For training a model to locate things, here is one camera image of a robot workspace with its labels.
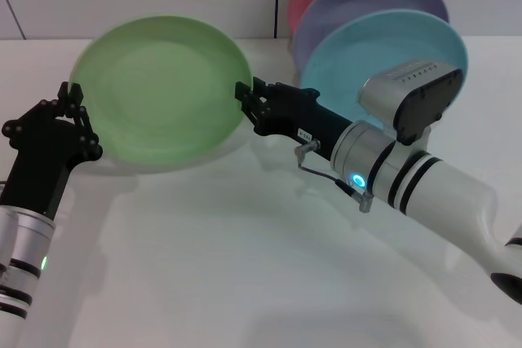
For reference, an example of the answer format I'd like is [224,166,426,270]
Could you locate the purple round plate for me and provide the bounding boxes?
[292,0,451,76]

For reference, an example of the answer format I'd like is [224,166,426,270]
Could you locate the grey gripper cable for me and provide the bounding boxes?
[294,139,376,214]

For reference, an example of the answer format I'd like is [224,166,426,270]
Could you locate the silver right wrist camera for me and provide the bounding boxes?
[356,58,466,147]

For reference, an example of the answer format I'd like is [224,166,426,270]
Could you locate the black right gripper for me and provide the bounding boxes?
[235,76,354,161]

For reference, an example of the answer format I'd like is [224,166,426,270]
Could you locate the green round plate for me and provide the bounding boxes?
[68,15,253,170]

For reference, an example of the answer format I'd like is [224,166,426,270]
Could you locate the blue round plate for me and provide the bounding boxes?
[299,8,470,137]

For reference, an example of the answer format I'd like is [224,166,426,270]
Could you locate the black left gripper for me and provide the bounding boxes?
[2,81,104,221]

